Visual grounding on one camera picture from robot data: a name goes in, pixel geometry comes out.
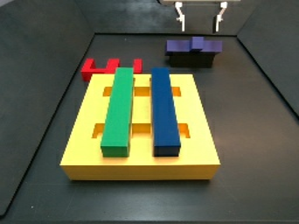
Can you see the blue bar block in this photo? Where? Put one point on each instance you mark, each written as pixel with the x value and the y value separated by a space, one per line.
pixel 168 143

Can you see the black fixture block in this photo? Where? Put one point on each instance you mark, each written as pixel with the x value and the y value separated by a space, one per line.
pixel 193 59

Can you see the red comb-shaped block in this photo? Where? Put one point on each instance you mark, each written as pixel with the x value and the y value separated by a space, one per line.
pixel 90 69

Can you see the green bar block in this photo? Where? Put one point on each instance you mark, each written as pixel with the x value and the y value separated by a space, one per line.
pixel 115 140

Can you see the purple comb-shaped block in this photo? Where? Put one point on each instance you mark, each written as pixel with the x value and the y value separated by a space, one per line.
pixel 193 45

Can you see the yellow slotted board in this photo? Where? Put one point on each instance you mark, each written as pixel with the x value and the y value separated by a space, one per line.
pixel 198 162

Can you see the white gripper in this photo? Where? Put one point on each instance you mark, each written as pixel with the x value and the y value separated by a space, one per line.
pixel 218 18

